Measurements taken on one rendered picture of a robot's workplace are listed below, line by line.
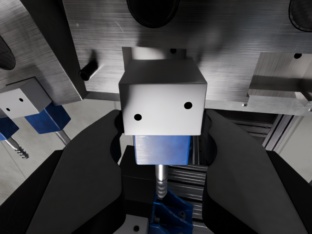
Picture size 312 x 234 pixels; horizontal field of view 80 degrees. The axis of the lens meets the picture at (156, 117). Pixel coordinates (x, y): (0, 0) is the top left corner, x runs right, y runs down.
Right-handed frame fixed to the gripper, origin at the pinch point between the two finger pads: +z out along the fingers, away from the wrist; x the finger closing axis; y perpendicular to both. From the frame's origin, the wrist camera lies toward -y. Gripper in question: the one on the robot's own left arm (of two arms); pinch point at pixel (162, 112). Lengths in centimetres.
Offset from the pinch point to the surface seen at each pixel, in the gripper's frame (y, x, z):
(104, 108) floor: 56, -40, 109
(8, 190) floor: 196, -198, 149
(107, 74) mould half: -0.6, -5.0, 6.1
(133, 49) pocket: -2.5, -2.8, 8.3
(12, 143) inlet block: 13.5, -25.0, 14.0
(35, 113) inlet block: 5.0, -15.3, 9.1
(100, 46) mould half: -3.2, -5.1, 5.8
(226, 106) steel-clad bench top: 6.6, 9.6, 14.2
